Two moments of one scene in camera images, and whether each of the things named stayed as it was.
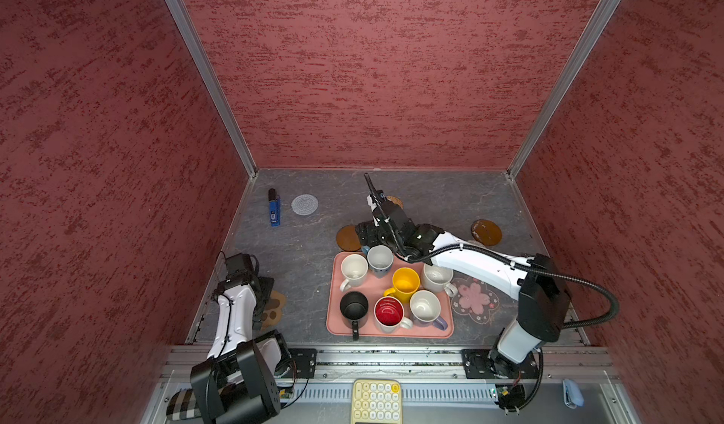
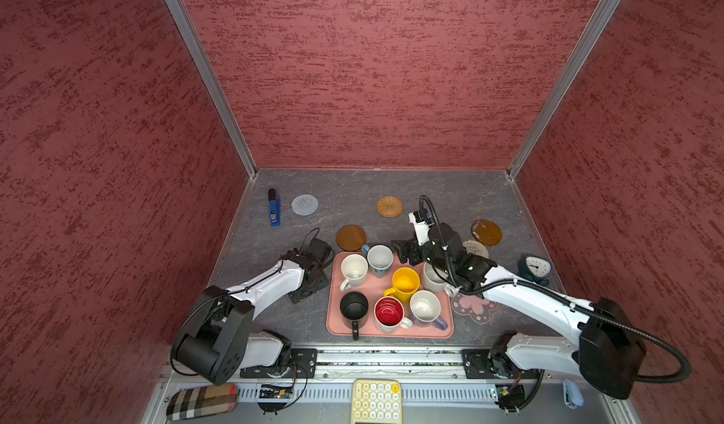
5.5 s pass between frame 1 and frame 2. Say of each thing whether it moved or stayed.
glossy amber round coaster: stayed
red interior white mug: stayed
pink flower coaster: stayed
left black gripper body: moved
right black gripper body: moved
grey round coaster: stayed
